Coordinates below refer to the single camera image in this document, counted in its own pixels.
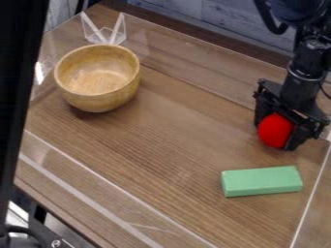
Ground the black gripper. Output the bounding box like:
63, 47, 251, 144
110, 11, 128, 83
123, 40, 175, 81
254, 71, 330, 151

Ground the red plush strawberry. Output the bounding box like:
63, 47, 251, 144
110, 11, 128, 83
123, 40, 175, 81
258, 112, 295, 148

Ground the green rectangular block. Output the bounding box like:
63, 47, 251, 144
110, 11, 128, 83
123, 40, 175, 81
222, 166, 303, 198

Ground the wooden bowl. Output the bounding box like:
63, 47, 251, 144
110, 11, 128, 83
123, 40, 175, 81
54, 45, 142, 112

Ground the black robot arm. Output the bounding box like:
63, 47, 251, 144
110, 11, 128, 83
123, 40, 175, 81
254, 0, 331, 151

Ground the dark blurred foreground object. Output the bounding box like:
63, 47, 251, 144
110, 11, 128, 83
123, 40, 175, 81
0, 0, 50, 226

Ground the clear acrylic corner bracket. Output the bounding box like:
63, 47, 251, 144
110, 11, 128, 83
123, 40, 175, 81
80, 13, 127, 46

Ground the clear acrylic tray wall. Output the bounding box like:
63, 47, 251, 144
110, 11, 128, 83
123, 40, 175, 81
18, 132, 217, 248

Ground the black table leg bracket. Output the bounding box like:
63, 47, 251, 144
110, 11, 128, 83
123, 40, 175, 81
28, 203, 96, 248

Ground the black cable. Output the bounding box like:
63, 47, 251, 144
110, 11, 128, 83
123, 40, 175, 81
4, 224, 47, 248

